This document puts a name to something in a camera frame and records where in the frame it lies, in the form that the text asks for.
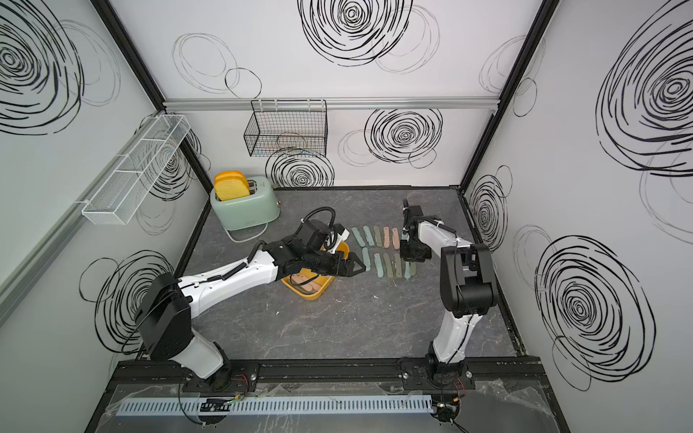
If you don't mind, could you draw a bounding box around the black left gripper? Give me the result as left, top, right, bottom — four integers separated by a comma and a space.
303, 251, 367, 277

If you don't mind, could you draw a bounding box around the mint knife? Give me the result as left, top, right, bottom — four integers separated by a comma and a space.
362, 247, 372, 272
351, 227, 366, 247

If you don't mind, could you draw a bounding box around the brown fruit knife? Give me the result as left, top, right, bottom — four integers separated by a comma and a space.
391, 228, 400, 250

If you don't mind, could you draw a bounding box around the light green fruit knife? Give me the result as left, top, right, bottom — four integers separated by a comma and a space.
374, 253, 384, 278

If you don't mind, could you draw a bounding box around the yellow storage box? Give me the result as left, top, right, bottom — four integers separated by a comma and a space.
282, 269, 335, 301

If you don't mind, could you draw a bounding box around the green handled fruit knife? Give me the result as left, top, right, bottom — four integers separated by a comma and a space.
383, 253, 395, 279

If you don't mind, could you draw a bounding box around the pink handled fruit knife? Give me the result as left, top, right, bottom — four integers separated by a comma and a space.
383, 227, 391, 249

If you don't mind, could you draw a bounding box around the grey green fruit knife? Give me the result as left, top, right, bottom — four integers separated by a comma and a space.
363, 226, 375, 246

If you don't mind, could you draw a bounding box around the dark grey green knife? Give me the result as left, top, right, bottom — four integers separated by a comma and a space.
374, 226, 383, 247

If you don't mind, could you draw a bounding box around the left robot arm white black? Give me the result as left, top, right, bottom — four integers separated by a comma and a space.
135, 209, 366, 379

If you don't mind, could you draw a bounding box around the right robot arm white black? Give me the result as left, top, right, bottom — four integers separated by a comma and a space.
400, 207, 498, 381

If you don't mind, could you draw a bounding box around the pink fruit knife in box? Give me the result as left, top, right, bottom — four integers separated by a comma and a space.
290, 274, 321, 293

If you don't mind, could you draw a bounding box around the mint green toaster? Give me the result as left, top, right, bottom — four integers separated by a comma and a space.
209, 176, 280, 231

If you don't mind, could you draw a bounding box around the yellow toast slice front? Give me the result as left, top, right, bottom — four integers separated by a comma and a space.
214, 177, 251, 201

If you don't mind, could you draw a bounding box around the yellow toast slice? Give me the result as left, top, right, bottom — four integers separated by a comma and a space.
214, 177, 251, 201
215, 171, 247, 183

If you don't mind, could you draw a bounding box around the yellow toast slice rear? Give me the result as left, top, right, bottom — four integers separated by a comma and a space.
215, 171, 247, 183

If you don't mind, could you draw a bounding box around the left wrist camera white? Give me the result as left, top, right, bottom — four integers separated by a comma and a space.
328, 226, 350, 254

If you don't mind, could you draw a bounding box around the white toaster power cable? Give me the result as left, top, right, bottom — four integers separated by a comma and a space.
226, 220, 271, 245

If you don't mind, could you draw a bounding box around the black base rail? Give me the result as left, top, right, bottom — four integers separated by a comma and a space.
113, 354, 548, 393

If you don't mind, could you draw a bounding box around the black wire wall basket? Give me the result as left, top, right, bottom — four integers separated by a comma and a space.
244, 99, 328, 157

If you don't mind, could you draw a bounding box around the aluminium wall rail back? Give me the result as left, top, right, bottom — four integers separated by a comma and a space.
164, 97, 500, 112

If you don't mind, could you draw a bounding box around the aluminium wall rail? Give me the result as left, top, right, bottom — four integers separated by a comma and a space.
164, 97, 500, 112
1, 110, 164, 326

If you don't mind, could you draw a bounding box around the white mesh wall shelf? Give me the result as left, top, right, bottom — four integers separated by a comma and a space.
81, 114, 191, 226

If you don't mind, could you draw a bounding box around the white slotted cable duct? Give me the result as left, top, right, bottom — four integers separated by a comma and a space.
115, 395, 434, 418

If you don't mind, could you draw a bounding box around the black corner frame post right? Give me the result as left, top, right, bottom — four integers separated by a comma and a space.
458, 0, 559, 193

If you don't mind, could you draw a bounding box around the black corner frame post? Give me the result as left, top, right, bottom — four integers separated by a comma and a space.
458, 0, 559, 193
90, 0, 213, 193

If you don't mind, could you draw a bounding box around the black corner frame post left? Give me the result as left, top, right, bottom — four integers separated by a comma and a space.
90, 0, 213, 193

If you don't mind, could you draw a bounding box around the aluminium wall rail left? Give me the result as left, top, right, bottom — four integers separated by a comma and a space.
1, 110, 164, 326

